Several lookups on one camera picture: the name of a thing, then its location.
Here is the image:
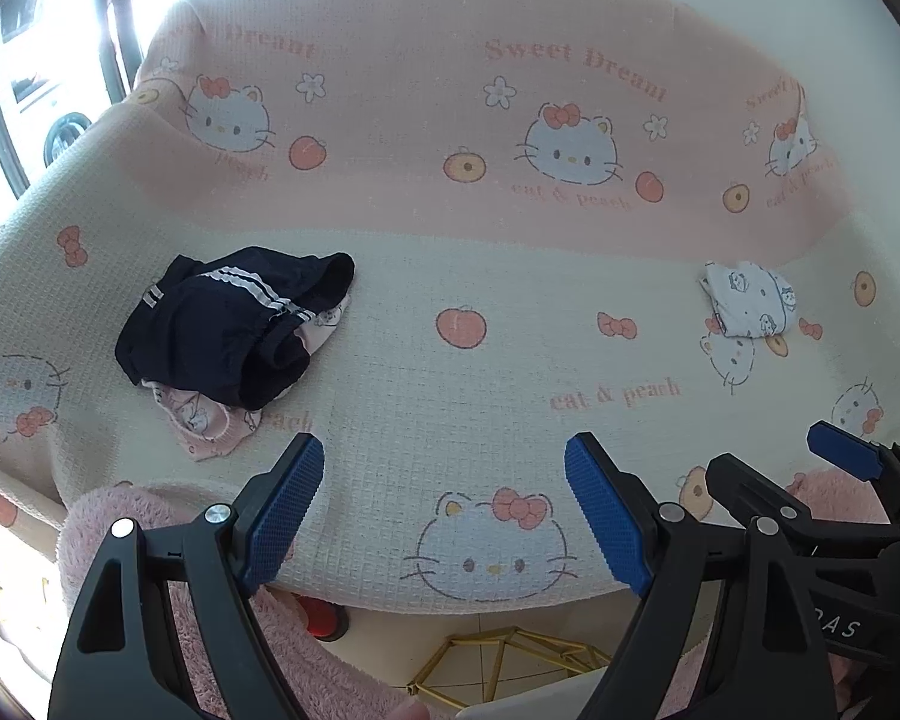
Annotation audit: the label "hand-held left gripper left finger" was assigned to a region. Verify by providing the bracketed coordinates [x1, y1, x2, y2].
[49, 433, 325, 720]

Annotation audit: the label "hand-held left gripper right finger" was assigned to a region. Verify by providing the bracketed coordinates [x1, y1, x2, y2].
[565, 433, 833, 720]

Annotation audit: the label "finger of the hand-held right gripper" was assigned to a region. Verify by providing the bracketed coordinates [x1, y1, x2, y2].
[808, 421, 900, 520]
[705, 454, 871, 550]

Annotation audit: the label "navy striped shorts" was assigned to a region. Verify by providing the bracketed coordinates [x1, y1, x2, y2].
[115, 246, 356, 412]

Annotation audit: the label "red object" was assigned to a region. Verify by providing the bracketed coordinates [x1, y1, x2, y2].
[300, 592, 350, 642]

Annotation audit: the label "pink printed garment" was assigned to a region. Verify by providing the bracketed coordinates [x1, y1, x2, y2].
[141, 292, 353, 464]

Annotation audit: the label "pink fluffy blanket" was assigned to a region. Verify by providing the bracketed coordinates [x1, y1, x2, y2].
[58, 469, 900, 720]

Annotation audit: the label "white folded printed garment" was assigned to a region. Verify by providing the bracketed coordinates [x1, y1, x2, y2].
[696, 260, 800, 340]

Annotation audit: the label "pink cat printed blanket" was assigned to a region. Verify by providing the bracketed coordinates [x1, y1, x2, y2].
[0, 0, 900, 608]

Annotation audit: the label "white vehicle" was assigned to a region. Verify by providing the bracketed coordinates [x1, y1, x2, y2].
[0, 0, 113, 173]

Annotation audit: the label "window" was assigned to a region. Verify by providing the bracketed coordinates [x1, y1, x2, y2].
[0, 0, 188, 203]

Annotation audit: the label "gold wire frame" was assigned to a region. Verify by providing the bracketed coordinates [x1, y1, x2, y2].
[407, 626, 608, 706]

